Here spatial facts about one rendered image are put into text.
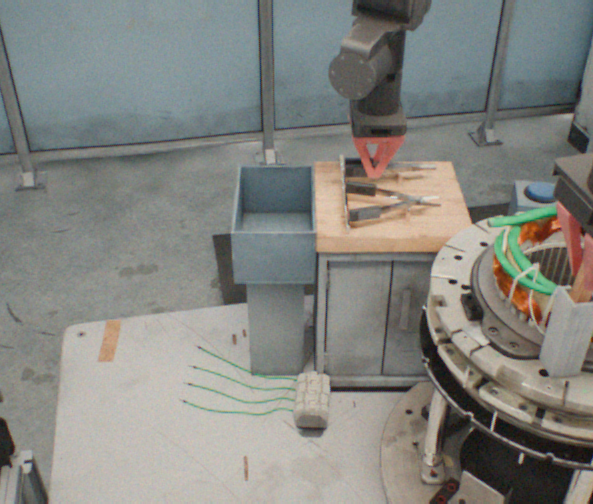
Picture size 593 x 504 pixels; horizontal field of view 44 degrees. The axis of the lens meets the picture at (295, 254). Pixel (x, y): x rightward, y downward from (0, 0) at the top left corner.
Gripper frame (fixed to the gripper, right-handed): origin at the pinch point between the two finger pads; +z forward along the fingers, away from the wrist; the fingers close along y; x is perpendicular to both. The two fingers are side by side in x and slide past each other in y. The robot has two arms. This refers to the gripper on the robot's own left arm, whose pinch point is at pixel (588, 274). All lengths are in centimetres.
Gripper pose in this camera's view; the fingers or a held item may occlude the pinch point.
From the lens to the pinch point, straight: 67.8
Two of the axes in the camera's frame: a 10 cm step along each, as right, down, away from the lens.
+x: 9.5, -1.8, 2.6
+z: -0.4, 7.4, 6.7
